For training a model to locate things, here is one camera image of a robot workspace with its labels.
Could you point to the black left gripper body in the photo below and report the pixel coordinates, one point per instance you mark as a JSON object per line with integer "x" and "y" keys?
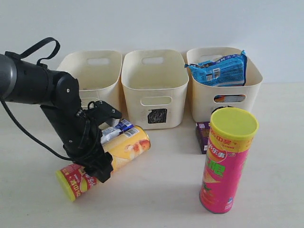
{"x": 82, "y": 140}

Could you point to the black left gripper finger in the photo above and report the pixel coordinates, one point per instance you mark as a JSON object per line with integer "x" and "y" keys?
{"x": 99, "y": 166}

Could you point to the yellow Lays chips can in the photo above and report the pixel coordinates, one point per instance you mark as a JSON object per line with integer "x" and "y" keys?
{"x": 75, "y": 181}

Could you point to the orange noodle packet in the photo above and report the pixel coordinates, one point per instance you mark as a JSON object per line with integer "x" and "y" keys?
{"x": 219, "y": 98}

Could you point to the pink Lays chips can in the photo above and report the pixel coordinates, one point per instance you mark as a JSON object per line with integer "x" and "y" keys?
{"x": 231, "y": 133}

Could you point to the blue noodle packet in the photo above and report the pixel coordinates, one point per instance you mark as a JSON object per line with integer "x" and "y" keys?
{"x": 227, "y": 71}

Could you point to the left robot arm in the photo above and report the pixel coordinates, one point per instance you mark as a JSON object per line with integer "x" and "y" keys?
{"x": 57, "y": 94}

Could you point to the white blue milk carton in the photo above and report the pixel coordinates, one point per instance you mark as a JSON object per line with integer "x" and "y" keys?
{"x": 110, "y": 133}

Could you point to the cream bin triangle mark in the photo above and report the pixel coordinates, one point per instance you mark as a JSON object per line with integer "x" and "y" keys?
{"x": 98, "y": 73}

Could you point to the cream bin square mark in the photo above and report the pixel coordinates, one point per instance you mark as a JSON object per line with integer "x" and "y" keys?
{"x": 155, "y": 86}

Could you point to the purple small box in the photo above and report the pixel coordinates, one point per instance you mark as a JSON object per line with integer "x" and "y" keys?
{"x": 202, "y": 134}

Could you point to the cream bin circle mark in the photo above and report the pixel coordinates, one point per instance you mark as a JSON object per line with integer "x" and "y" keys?
{"x": 201, "y": 97}

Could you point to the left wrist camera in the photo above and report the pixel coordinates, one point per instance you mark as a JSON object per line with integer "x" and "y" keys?
{"x": 102, "y": 112}

